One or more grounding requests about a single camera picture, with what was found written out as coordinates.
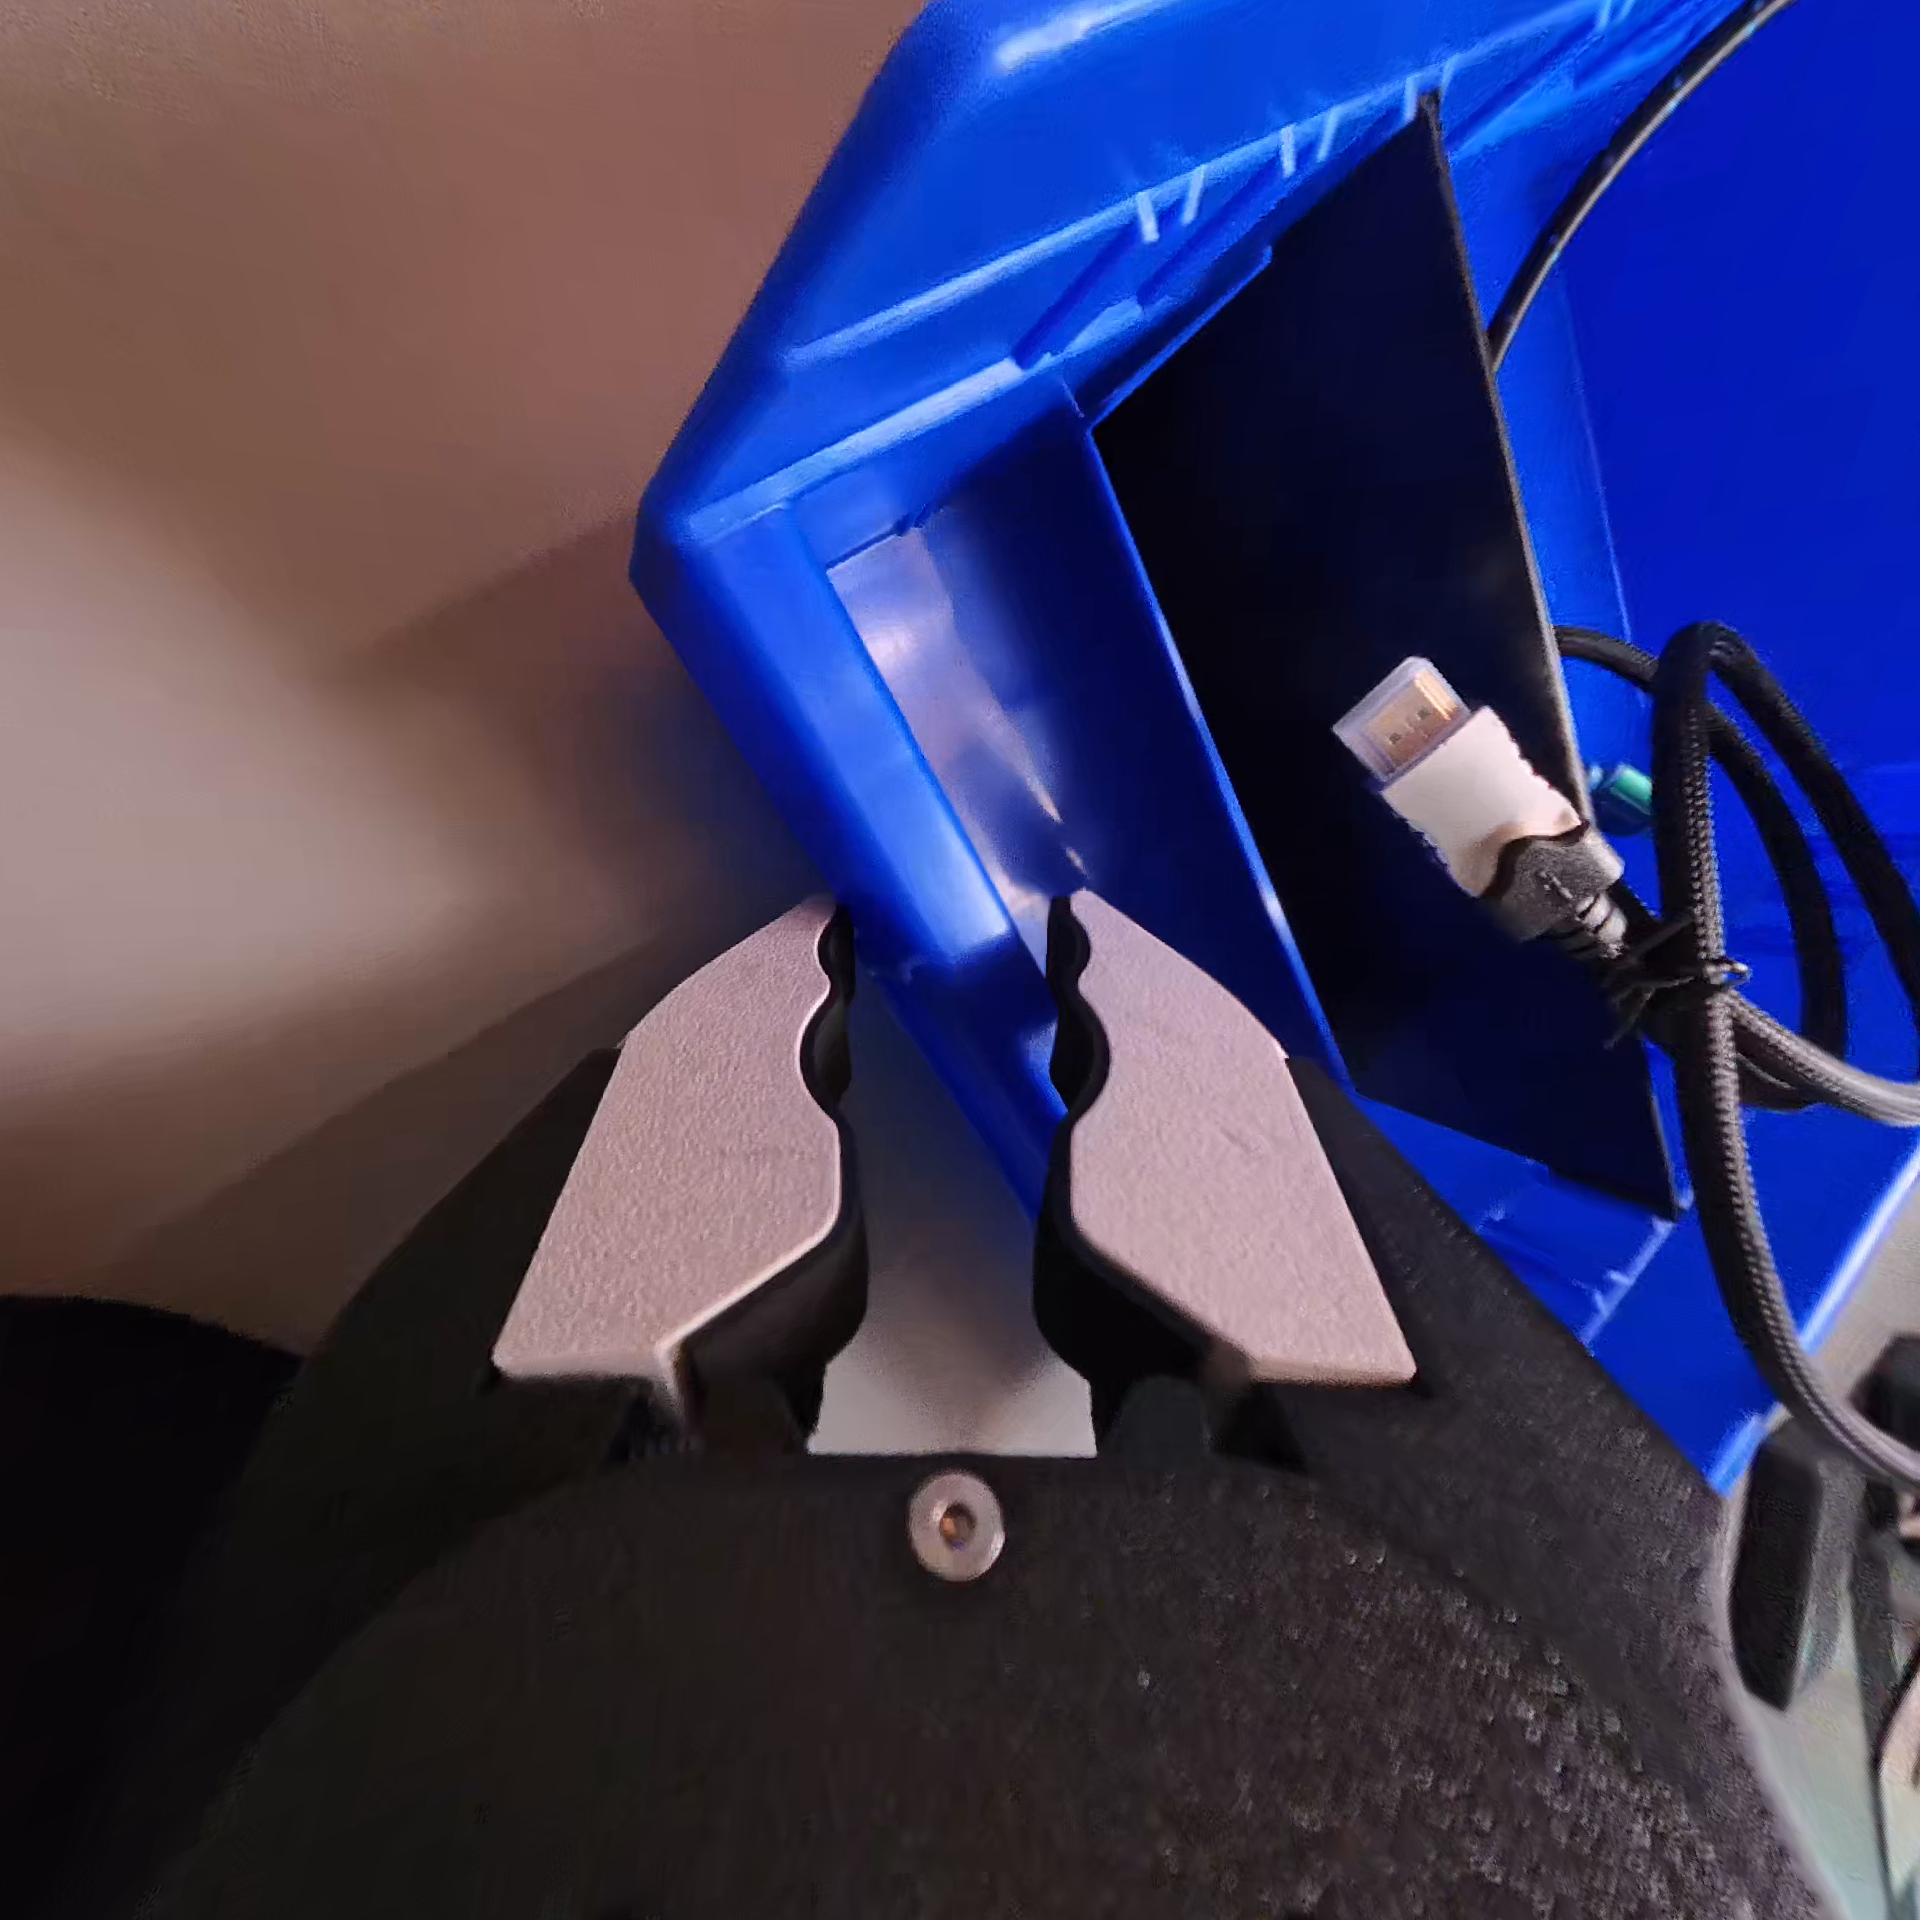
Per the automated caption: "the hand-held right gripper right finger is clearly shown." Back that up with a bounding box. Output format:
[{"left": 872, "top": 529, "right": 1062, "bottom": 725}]
[{"left": 1036, "top": 896, "right": 1419, "bottom": 1445}]

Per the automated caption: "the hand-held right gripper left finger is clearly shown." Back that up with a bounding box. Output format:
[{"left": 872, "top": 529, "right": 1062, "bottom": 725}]
[{"left": 491, "top": 896, "right": 872, "bottom": 1448}]

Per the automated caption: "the black braided hdmi cable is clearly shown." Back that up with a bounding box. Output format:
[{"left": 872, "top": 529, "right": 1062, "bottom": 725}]
[{"left": 1332, "top": 622, "right": 1920, "bottom": 1495}]

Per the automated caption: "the blue storage bin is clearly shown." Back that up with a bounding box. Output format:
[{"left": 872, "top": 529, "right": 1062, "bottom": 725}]
[{"left": 631, "top": 0, "right": 1920, "bottom": 1495}]

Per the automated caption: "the black bin divider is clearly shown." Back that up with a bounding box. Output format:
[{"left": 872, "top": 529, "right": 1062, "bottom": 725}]
[{"left": 1092, "top": 94, "right": 1689, "bottom": 1219}]

